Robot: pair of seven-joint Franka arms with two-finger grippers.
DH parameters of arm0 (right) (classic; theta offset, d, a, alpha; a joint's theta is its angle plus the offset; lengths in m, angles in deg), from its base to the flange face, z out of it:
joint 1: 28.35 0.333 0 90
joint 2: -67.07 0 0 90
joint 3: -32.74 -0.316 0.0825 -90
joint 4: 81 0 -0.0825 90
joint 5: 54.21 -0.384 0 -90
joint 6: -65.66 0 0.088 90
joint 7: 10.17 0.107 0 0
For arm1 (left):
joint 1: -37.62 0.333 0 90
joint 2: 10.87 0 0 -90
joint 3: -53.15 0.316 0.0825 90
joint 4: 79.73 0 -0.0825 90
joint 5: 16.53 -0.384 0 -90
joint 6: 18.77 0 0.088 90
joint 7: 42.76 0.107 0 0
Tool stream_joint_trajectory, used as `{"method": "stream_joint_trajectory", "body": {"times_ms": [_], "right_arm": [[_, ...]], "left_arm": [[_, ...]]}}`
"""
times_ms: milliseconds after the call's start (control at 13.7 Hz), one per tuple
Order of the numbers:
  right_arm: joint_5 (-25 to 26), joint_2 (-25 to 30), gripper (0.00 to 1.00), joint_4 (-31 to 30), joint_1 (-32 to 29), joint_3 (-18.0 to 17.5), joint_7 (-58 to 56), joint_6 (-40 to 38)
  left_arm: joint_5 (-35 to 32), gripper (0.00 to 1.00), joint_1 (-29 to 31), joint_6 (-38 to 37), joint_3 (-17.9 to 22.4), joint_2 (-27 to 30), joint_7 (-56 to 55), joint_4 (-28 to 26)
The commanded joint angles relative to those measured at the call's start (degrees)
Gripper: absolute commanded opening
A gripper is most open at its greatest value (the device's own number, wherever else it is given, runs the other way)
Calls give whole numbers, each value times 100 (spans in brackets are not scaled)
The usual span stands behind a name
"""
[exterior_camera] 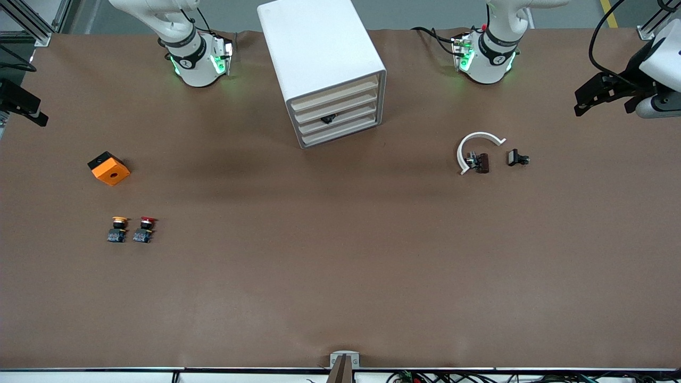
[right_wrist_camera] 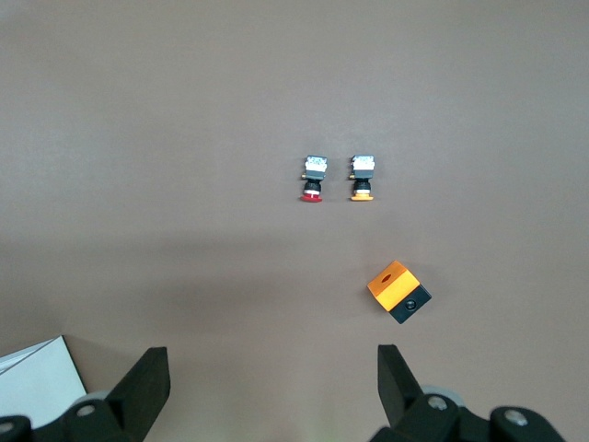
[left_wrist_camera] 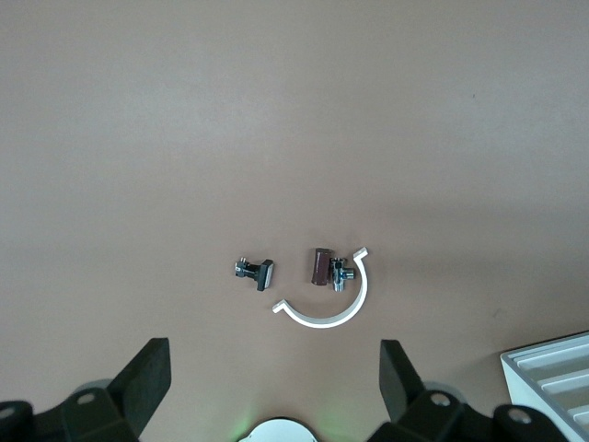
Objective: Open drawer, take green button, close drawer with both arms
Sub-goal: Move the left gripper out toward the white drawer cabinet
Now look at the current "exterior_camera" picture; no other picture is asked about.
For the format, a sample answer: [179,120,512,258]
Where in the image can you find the aluminium frame profile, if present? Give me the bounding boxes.
[637,5,666,41]
[0,0,72,47]

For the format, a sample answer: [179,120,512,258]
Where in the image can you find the brown small electrical component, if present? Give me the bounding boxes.
[466,152,490,174]

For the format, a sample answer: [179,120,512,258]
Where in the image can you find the grey metal bracket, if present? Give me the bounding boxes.
[330,351,360,369]

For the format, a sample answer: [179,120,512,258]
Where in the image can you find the yellow push button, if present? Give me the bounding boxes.
[107,216,129,243]

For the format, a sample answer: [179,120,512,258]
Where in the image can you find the red push button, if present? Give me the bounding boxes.
[133,216,159,244]

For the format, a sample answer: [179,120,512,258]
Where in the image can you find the brown paper table cover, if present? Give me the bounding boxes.
[0,28,681,371]

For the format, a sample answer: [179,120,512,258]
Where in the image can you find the brown mounting post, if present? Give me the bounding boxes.
[326,355,355,383]

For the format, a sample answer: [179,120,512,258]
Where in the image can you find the black arm base cable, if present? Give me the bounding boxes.
[178,3,214,37]
[411,26,459,56]

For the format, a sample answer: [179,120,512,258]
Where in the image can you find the orange black button enclosure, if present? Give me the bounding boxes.
[87,151,131,186]

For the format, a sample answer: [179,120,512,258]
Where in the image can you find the white curved plastic ring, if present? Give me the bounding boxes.
[456,131,506,176]

